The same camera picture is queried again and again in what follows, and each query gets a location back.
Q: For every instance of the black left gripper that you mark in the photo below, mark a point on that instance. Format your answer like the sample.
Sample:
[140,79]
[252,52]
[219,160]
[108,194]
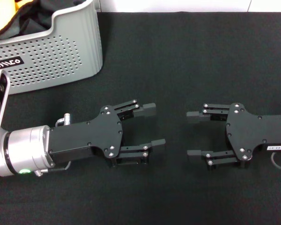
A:
[84,138]

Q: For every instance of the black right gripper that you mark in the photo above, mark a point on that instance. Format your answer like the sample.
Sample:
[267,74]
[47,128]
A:
[248,131]

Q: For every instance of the black tablecloth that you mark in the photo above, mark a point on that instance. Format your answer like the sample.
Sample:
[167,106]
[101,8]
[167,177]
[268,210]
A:
[166,58]

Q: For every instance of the grey perforated plastic storage box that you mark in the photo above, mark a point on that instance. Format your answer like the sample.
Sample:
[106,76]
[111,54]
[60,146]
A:
[61,61]

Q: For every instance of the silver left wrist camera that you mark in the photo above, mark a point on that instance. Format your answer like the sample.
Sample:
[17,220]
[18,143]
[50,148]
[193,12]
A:
[1,98]

